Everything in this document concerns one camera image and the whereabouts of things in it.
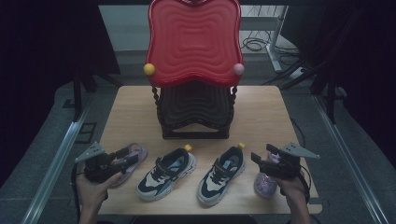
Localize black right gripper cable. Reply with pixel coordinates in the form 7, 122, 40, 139
295, 166, 312, 204

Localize aluminium floor rail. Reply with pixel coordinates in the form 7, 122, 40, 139
20, 92, 94, 224
312, 94, 390, 224

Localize red and black shoe rack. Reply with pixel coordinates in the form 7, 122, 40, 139
143, 0, 246, 140

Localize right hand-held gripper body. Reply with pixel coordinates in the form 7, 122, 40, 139
260, 142, 321, 181

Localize dark curtain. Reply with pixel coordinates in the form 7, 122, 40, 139
0, 0, 121, 188
307, 0, 396, 171

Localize black metal stand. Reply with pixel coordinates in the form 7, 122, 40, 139
72, 66, 84, 123
322, 62, 340, 125

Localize person's left hand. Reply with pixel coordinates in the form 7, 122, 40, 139
76, 172, 123, 216

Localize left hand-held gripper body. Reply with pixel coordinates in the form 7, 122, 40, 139
74, 141, 125, 184

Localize black and white child's sneaker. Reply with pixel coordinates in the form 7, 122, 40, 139
135, 144, 197, 202
196, 142, 247, 207

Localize person's right hand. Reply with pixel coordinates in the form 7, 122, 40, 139
274, 178, 309, 214

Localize purple child's sandal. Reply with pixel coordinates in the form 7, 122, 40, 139
254, 151, 283, 199
110, 143, 149, 188

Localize black floor cables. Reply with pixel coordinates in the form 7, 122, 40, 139
241, 29, 300, 58

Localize white power strip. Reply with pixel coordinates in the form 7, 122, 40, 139
289, 66, 306, 80

